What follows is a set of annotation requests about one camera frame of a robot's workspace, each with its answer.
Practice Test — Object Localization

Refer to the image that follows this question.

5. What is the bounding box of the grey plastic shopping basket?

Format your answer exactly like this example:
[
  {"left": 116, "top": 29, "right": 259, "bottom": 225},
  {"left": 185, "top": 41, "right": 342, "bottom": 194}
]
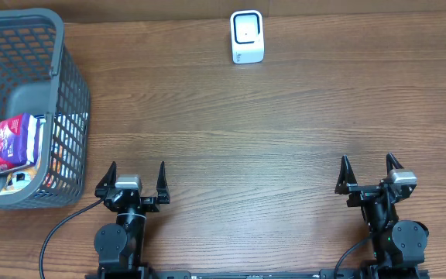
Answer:
[{"left": 0, "top": 9, "right": 91, "bottom": 209}]

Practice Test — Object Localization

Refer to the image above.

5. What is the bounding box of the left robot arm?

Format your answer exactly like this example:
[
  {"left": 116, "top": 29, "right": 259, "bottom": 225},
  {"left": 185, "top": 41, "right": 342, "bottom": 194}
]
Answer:
[{"left": 94, "top": 162, "right": 170, "bottom": 279}]

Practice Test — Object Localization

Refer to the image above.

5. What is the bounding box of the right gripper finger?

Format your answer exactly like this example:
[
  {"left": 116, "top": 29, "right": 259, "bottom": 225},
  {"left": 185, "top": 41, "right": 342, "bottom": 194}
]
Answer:
[
  {"left": 386, "top": 152, "right": 403, "bottom": 174},
  {"left": 334, "top": 155, "right": 358, "bottom": 194}
]

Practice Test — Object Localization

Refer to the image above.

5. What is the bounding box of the white barcode scanner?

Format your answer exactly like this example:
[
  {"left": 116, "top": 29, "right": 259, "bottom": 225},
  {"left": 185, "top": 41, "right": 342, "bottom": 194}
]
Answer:
[{"left": 230, "top": 10, "right": 265, "bottom": 64}]

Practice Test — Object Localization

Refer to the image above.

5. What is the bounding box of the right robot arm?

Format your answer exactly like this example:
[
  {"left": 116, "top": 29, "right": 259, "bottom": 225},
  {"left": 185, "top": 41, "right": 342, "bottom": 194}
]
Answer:
[{"left": 332, "top": 153, "right": 429, "bottom": 278}]

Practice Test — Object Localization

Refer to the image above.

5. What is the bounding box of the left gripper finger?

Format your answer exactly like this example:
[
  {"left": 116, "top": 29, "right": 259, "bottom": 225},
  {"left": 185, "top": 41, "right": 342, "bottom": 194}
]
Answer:
[
  {"left": 95, "top": 161, "right": 117, "bottom": 190},
  {"left": 156, "top": 161, "right": 169, "bottom": 198}
]

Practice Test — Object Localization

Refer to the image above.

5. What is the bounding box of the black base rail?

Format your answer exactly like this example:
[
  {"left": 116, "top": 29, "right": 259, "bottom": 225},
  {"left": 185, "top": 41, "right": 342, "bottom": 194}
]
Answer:
[{"left": 84, "top": 269, "right": 431, "bottom": 279}]

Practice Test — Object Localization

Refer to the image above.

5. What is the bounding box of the red purple Carefree pack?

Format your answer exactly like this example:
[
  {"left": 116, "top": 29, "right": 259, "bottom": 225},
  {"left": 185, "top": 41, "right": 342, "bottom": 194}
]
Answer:
[{"left": 0, "top": 113, "right": 41, "bottom": 174}]

